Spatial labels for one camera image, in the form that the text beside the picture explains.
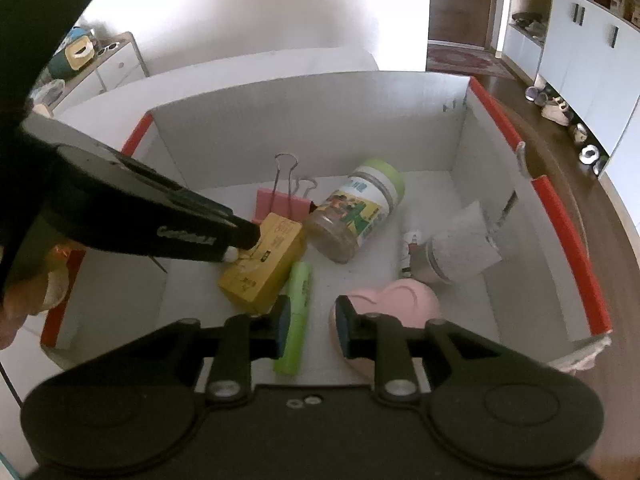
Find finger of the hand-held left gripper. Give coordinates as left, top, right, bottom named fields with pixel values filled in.
left=155, top=189, right=262, bottom=264

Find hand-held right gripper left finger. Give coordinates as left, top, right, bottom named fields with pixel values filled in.
left=145, top=295, right=292, bottom=404

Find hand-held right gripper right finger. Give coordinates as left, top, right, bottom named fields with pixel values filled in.
left=335, top=295, right=507, bottom=407

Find green tube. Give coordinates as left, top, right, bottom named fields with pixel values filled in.
left=273, top=261, right=315, bottom=376

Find yellow small box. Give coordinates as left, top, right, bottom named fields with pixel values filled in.
left=218, top=212, right=309, bottom=316

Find pink heart-shaped case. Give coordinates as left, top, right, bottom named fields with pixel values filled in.
left=328, top=280, right=441, bottom=377

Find pink binder clip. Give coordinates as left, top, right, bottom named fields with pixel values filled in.
left=255, top=153, right=319, bottom=224

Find clear jar green lid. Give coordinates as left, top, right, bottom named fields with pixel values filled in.
left=303, top=158, right=405, bottom=265

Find speckled cylinder container clear lid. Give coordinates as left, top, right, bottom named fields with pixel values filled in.
left=419, top=200, right=504, bottom=286

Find red cardboard box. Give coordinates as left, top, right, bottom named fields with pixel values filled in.
left=40, top=67, right=614, bottom=374

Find person's left hand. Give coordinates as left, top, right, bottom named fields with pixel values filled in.
left=0, top=254, right=69, bottom=352

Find white side cabinet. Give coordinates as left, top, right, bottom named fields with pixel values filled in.
left=50, top=31, right=149, bottom=111

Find teal and yellow tissue box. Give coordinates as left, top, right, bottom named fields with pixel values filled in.
left=49, top=26, right=97, bottom=80

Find patterned red rug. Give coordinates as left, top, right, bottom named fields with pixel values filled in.
left=426, top=42, right=517, bottom=79

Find white shoes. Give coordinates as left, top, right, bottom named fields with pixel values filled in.
left=524, top=85, right=572, bottom=127

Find low white cabinet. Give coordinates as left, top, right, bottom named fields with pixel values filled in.
left=501, top=21, right=546, bottom=78

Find tall white cabinet black handles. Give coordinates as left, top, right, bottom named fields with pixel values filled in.
left=537, top=0, right=640, bottom=163

